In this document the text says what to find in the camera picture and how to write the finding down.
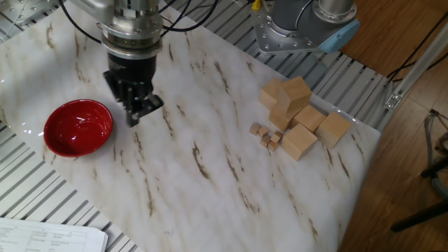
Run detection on black gripper cable bundle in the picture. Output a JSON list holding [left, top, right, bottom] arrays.
[[57, 0, 220, 45]]

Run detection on grey cable bundle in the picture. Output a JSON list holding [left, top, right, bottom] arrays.
[[423, 110, 448, 200]]

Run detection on red glossy bowl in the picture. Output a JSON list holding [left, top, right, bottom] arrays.
[[43, 99, 114, 158]]

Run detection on white printed paper stack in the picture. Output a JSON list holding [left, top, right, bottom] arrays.
[[0, 217, 109, 252]]

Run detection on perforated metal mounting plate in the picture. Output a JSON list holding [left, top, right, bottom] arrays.
[[0, 0, 61, 27]]

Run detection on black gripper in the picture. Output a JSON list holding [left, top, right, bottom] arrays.
[[103, 52, 165, 127]]

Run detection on aluminium frame rail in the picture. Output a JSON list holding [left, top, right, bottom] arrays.
[[377, 20, 448, 132]]

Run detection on thin black floor cable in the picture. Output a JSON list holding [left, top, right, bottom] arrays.
[[386, 12, 448, 83]]

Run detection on black stand legs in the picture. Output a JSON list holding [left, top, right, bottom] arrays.
[[390, 159, 448, 234]]

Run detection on large wooden cube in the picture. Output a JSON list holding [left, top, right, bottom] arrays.
[[291, 104, 327, 134], [259, 77, 284, 110], [268, 103, 302, 133], [278, 76, 313, 113], [314, 111, 353, 150], [281, 122, 319, 162]]

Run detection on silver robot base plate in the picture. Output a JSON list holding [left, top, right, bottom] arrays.
[[250, 0, 325, 55]]

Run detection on white marble pattern board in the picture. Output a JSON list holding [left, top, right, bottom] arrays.
[[0, 0, 382, 252]]

